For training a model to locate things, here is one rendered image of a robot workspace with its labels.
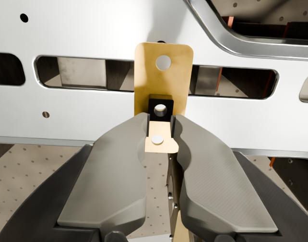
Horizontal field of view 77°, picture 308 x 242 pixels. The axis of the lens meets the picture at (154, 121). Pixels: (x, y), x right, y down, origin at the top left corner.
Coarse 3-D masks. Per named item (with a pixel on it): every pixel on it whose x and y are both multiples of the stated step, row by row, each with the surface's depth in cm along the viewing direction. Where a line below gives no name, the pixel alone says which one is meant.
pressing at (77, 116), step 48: (0, 0) 16; (48, 0) 16; (96, 0) 16; (144, 0) 16; (192, 0) 16; (0, 48) 18; (48, 48) 18; (96, 48) 18; (192, 48) 18; (240, 48) 18; (288, 48) 18; (0, 96) 20; (48, 96) 20; (96, 96) 20; (192, 96) 20; (288, 96) 20; (48, 144) 24; (240, 144) 23; (288, 144) 23
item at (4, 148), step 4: (44, 112) 53; (44, 116) 53; (48, 116) 55; (0, 144) 38; (4, 144) 39; (8, 144) 40; (12, 144) 41; (0, 148) 38; (4, 148) 39; (8, 148) 40; (0, 152) 38; (4, 152) 39; (0, 156) 38
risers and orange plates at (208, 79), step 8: (224, 16) 34; (232, 16) 31; (192, 72) 36; (200, 72) 32; (208, 72) 32; (216, 72) 32; (192, 80) 36; (200, 80) 32; (208, 80) 32; (216, 80) 32; (192, 88) 35; (200, 88) 33; (208, 88) 33; (216, 88) 37
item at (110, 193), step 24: (144, 120) 11; (96, 144) 9; (120, 144) 9; (144, 144) 10; (96, 168) 8; (120, 168) 8; (144, 168) 8; (72, 192) 7; (96, 192) 7; (120, 192) 7; (144, 192) 7; (72, 216) 6; (96, 216) 6; (120, 216) 6; (144, 216) 7
